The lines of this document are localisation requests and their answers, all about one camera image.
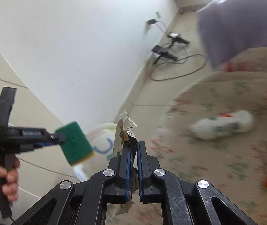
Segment green yellow scrub sponge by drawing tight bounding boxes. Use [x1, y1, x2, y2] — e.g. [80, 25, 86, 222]
[55, 121, 94, 166]

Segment crinkled foil snack wrapper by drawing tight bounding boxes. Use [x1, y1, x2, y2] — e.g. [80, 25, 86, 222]
[109, 111, 139, 224]

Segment white cartoon trash bin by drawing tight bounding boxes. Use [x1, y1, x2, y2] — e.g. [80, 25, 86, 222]
[73, 123, 116, 181]

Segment small white yogurt bottle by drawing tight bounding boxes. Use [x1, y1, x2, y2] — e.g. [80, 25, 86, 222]
[188, 110, 254, 140]

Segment black device on floor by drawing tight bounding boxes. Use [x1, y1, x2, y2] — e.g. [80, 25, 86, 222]
[167, 33, 190, 48]
[151, 45, 178, 64]

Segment purple blanket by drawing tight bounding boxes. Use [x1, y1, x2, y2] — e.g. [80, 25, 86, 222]
[197, 0, 267, 68]

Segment black floor cable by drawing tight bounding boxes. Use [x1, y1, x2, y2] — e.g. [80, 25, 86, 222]
[150, 40, 208, 82]

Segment wall socket with plug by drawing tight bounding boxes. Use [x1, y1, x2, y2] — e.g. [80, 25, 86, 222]
[144, 11, 161, 34]

